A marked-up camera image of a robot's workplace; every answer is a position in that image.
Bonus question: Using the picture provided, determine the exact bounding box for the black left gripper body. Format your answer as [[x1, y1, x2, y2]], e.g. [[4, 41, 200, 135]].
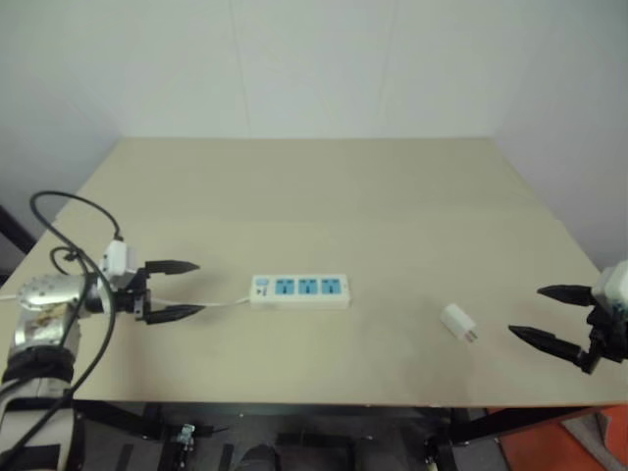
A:
[[104, 267, 151, 323]]

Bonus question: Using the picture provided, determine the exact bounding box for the black table frame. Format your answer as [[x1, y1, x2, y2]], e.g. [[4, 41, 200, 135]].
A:
[[71, 399, 617, 471]]

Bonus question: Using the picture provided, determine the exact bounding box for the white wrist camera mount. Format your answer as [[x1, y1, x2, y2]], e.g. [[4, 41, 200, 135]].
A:
[[96, 238, 141, 296], [590, 259, 628, 319]]

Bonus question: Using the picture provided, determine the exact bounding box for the orange object under table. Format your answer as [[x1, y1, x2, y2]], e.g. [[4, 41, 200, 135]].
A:
[[494, 405, 628, 471]]

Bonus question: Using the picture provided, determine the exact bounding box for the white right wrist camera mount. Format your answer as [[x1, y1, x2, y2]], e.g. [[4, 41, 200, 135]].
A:
[[590, 259, 628, 319]]

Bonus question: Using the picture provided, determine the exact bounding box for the white plug adapter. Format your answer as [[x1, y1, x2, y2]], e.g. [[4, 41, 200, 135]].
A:
[[439, 303, 482, 345]]

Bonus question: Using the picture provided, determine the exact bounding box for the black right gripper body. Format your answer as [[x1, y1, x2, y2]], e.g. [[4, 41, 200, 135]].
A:
[[577, 303, 628, 377]]

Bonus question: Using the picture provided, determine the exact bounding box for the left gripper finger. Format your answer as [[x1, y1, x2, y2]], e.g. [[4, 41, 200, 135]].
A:
[[144, 304, 208, 327], [142, 259, 202, 278]]

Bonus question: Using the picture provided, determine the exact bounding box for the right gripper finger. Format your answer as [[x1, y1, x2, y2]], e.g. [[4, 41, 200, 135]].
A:
[[536, 284, 598, 308], [507, 324, 588, 367]]

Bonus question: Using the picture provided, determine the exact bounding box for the white blue power strip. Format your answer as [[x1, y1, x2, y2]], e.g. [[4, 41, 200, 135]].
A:
[[250, 274, 352, 312]]

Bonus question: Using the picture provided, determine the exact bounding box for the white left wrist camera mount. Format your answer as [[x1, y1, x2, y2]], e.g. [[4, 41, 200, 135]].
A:
[[96, 238, 141, 296]]

